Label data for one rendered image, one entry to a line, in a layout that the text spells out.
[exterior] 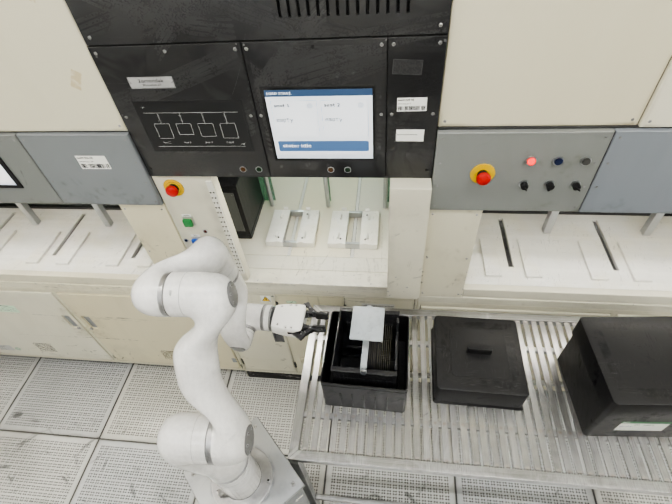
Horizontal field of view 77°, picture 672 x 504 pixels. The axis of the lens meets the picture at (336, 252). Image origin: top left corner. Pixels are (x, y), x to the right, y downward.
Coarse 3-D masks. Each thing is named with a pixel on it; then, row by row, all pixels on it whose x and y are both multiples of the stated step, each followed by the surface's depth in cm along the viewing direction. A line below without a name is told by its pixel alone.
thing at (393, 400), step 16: (336, 320) 156; (400, 320) 151; (400, 336) 158; (352, 352) 159; (400, 352) 157; (384, 368) 154; (400, 368) 153; (336, 384) 134; (400, 384) 149; (336, 400) 143; (352, 400) 141; (368, 400) 139; (384, 400) 138; (400, 400) 136
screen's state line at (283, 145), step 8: (280, 144) 121; (288, 144) 121; (296, 144) 121; (304, 144) 121; (312, 144) 120; (320, 144) 120; (328, 144) 120; (336, 144) 119; (344, 144) 119; (352, 144) 119; (360, 144) 119; (368, 144) 118
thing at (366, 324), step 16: (352, 320) 131; (368, 320) 131; (384, 320) 146; (336, 336) 139; (352, 336) 127; (368, 336) 127; (384, 336) 152; (336, 352) 139; (336, 368) 131; (352, 368) 131; (352, 384) 139; (368, 384) 138; (384, 384) 136
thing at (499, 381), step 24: (432, 336) 160; (456, 336) 150; (480, 336) 149; (504, 336) 148; (432, 360) 154; (456, 360) 144; (480, 360) 143; (504, 360) 142; (432, 384) 149; (456, 384) 138; (480, 384) 137; (504, 384) 137; (504, 408) 141
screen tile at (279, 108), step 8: (272, 104) 112; (280, 104) 112; (288, 104) 112; (296, 104) 112; (304, 104) 111; (272, 112) 114; (280, 112) 114; (288, 112) 114; (296, 112) 113; (304, 112) 113; (312, 112) 113; (312, 120) 115; (280, 128) 118; (288, 128) 117; (296, 128) 117; (304, 128) 117; (312, 128) 116; (280, 136) 119; (288, 136) 119; (296, 136) 119; (304, 136) 119; (312, 136) 118
